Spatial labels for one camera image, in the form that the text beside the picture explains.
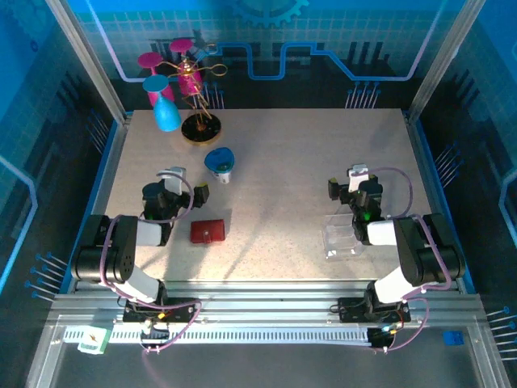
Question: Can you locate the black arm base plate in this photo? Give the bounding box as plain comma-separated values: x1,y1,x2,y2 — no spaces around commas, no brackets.
122,297,200,323
337,297,412,323

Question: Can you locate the blue and white small container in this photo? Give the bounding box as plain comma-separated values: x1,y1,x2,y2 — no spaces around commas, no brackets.
204,147,236,185

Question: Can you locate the purple camera cable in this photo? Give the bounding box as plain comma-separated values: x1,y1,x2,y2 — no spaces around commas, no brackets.
373,166,453,355
99,175,202,356

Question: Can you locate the white slotted cable duct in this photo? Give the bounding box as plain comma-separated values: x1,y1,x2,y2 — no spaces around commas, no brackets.
64,326,372,345

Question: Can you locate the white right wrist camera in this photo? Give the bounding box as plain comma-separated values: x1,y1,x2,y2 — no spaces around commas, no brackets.
347,162,369,193

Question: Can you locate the small black circuit board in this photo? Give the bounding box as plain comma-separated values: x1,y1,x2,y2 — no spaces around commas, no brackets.
139,318,171,353
368,322,401,352

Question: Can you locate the green white tag box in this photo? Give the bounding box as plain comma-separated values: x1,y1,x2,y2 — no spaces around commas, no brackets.
77,326,112,356

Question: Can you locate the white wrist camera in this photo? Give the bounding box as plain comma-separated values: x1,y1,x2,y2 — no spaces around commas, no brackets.
347,162,369,193
156,165,187,196

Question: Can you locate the red leather card holder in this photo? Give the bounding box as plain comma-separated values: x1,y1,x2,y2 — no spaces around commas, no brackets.
189,218,226,245

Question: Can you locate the aluminium frame post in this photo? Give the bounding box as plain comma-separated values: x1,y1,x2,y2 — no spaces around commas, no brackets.
43,0,129,127
407,0,488,122

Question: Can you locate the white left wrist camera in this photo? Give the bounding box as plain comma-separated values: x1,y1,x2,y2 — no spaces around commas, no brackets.
156,165,187,196

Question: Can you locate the aluminium front frame beam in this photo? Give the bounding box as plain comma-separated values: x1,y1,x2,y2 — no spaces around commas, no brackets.
48,278,488,329

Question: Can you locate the blue wine glass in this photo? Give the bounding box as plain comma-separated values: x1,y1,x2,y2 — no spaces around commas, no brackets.
142,74,183,133

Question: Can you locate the gold wire glass rack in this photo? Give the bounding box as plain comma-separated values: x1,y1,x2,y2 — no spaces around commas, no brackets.
163,44,229,146

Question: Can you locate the aluminium side rail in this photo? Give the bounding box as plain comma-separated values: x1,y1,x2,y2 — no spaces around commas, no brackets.
403,109,465,292
74,115,132,292

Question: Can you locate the pink wine glass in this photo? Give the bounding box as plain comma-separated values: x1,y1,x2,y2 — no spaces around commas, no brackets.
137,51,177,109
168,38,204,97

